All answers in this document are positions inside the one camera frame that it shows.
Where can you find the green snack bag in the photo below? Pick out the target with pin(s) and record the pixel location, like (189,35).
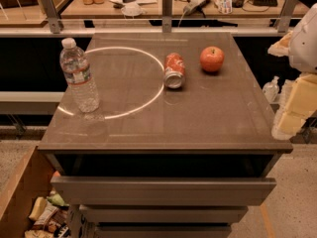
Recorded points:
(57,200)

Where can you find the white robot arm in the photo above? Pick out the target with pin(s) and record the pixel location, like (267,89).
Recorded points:
(303,44)

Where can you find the bottom grey drawer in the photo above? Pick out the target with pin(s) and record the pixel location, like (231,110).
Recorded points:
(129,231)

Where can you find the grey drawer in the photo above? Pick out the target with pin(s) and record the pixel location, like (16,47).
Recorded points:
(129,231)
(164,191)
(163,214)

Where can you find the grey power strip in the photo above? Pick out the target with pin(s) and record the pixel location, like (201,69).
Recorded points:
(191,7)

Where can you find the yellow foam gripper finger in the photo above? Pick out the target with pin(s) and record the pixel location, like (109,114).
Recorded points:
(297,102)

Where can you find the yellow snack bag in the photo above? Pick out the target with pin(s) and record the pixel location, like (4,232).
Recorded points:
(38,208)

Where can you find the metal rail bracket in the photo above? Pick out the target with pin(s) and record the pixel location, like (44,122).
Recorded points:
(52,16)
(283,21)
(166,15)

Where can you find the red apple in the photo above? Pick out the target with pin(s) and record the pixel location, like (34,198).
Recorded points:
(211,59)

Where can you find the left metal rail bracket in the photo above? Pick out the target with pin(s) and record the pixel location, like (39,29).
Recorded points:
(52,16)

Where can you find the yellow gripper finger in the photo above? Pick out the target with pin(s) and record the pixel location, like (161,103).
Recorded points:
(281,47)

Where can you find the middle metal rail bracket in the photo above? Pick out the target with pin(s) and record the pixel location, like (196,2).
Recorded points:
(166,15)

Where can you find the right metal rail bracket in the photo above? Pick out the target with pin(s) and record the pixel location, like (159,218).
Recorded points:
(283,21)

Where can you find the white bowl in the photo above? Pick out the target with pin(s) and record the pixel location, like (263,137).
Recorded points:
(132,10)

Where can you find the middle grey drawer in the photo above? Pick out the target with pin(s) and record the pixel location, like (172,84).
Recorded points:
(163,214)

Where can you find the top grey drawer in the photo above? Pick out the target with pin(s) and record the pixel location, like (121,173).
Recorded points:
(164,191)

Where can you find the red coke can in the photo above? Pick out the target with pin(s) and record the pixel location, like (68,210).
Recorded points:
(174,71)

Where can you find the clear plastic water bottle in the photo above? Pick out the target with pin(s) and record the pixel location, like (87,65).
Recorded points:
(79,78)

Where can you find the grey drawer cabinet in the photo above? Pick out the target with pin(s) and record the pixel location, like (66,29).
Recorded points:
(217,125)

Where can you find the wooden snack box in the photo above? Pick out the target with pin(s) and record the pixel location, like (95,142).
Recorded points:
(29,180)

